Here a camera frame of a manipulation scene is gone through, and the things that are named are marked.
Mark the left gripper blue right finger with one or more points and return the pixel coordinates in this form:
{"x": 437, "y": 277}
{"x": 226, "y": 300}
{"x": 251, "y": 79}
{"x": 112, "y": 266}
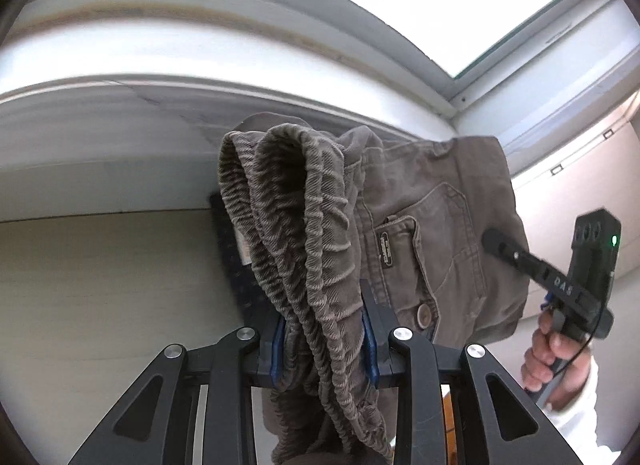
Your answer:
{"x": 382, "y": 363}

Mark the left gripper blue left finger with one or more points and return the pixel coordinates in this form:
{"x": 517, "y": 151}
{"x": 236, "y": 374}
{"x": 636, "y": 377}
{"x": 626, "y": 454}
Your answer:
{"x": 265, "y": 363}

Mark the grey-brown cargo pants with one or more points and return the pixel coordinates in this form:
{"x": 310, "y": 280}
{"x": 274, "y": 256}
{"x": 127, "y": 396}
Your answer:
{"x": 326, "y": 218}

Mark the person's right hand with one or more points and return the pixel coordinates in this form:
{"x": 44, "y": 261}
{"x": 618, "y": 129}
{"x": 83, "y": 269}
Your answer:
{"x": 547, "y": 347}

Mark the folded dark navy garment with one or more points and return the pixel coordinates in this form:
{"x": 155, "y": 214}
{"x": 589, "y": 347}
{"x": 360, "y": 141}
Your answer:
{"x": 238, "y": 270}

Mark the white window frame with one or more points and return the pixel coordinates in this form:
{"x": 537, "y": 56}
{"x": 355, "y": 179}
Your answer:
{"x": 302, "y": 56}

